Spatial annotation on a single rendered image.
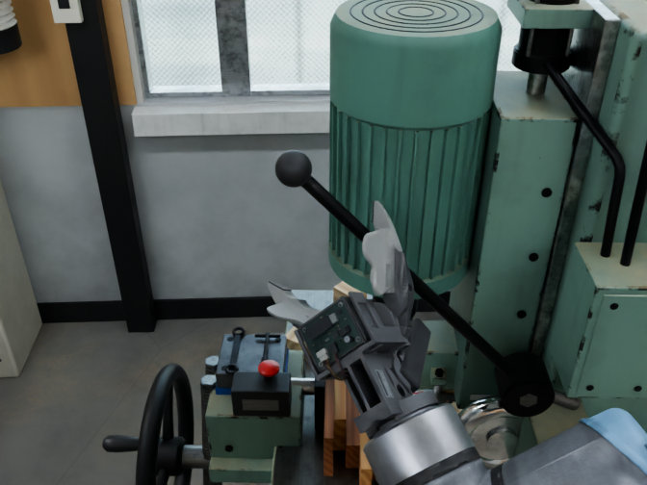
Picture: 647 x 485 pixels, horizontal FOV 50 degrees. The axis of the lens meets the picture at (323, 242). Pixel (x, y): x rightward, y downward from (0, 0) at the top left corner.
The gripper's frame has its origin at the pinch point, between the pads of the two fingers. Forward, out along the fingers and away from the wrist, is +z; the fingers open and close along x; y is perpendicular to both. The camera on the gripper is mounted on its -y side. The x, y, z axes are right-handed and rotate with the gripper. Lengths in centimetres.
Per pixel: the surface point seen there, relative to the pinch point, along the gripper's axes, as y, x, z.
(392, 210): -5.6, -6.4, 0.7
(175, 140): -97, 76, 105
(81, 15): -56, 60, 124
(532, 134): -8.7, -22.3, -0.6
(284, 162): 9.7, -4.7, 4.4
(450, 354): -27.5, 3.9, -11.6
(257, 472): -22.7, 36.9, -12.4
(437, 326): -30.2, 4.5, -6.9
